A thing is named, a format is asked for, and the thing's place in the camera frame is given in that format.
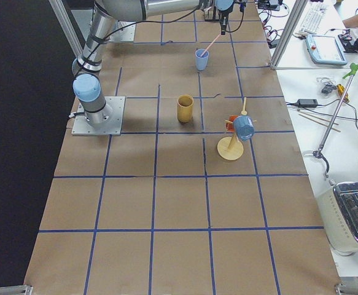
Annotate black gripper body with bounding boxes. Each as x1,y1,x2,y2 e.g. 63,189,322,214
217,8,230,19

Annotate blue plastic cup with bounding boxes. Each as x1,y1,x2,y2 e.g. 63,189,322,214
195,49,209,71

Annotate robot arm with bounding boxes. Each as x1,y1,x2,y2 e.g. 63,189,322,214
72,0,234,126

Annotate bamboo chopstick holder cup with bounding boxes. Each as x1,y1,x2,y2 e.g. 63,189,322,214
177,95,194,123

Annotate white keyboard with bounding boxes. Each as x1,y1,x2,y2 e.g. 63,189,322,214
296,2,328,35

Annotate teach pendant tablet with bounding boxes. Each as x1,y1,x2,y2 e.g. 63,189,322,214
305,34,348,66

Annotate red mug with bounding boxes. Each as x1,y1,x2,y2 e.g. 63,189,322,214
225,115,238,132

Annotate blue-grey mug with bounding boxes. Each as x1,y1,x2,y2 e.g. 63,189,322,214
233,115,255,141

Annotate black power adapter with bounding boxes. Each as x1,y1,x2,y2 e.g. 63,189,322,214
297,99,319,108

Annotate wooden chopstick on desk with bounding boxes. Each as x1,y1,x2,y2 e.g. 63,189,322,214
298,112,331,127

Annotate wooden mug tree stand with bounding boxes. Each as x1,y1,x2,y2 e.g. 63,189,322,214
217,97,249,162

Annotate reacher grabber tool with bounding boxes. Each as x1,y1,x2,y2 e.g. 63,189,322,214
312,63,358,179

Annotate silver toaster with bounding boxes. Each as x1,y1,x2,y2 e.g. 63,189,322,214
316,181,358,256

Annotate aluminium frame post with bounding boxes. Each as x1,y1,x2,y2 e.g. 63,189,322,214
270,0,307,70

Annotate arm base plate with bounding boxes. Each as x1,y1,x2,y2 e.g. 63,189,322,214
108,21,136,43
71,96,126,136

